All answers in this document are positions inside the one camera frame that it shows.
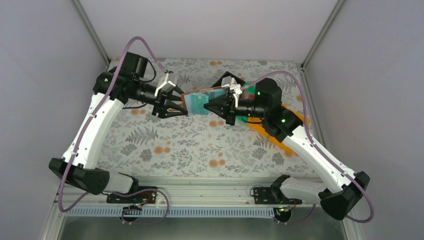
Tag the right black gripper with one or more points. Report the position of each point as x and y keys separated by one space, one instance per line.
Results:
x=224 y=106

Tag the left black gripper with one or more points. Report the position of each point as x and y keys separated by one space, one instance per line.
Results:
x=159 y=103

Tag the brown leather card holder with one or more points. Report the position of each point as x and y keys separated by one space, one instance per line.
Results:
x=213 y=93

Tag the teal credit card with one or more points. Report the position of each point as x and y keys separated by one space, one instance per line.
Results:
x=197 y=104

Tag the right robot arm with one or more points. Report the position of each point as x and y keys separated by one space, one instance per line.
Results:
x=341 y=187

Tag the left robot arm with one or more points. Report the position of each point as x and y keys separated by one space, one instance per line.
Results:
x=78 y=165

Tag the black storage bin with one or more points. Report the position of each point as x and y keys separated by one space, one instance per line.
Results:
x=227 y=80

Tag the green storage bin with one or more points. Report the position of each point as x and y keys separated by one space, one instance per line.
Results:
x=246 y=106

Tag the orange storage bin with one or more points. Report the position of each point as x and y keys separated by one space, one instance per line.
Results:
x=278 y=123

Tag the floral table mat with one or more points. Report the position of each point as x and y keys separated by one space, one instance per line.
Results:
x=140 y=144

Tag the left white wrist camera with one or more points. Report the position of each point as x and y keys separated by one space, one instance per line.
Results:
x=166 y=83

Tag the aluminium rail frame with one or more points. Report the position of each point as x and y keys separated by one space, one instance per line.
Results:
x=192 y=197

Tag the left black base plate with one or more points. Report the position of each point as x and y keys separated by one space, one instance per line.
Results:
x=141 y=195

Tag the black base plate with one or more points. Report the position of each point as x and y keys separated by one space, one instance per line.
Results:
x=264 y=196
x=141 y=195

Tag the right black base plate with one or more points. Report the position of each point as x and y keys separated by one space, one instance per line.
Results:
x=264 y=196

